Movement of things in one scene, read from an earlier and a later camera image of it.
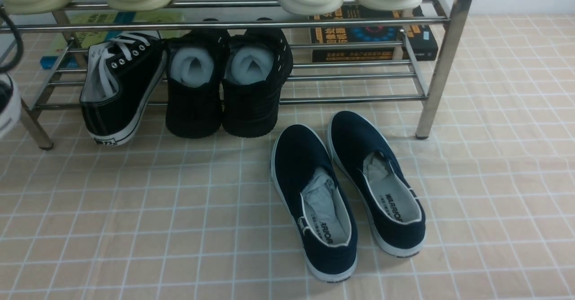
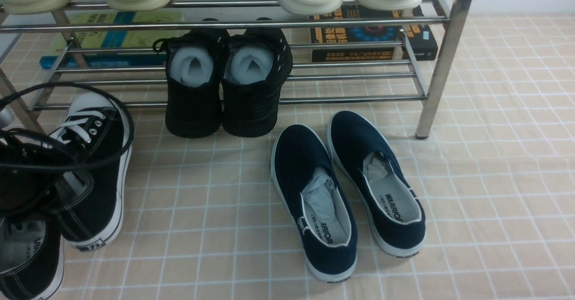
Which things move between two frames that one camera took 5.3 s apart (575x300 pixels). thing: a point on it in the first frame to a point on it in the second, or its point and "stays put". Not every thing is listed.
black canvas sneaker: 122,77 to 92,150
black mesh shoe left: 195,63 stays put
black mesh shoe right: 258,62 stays put
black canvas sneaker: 11,108 to 32,257
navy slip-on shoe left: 318,210 stays put
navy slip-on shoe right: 389,205 stays put
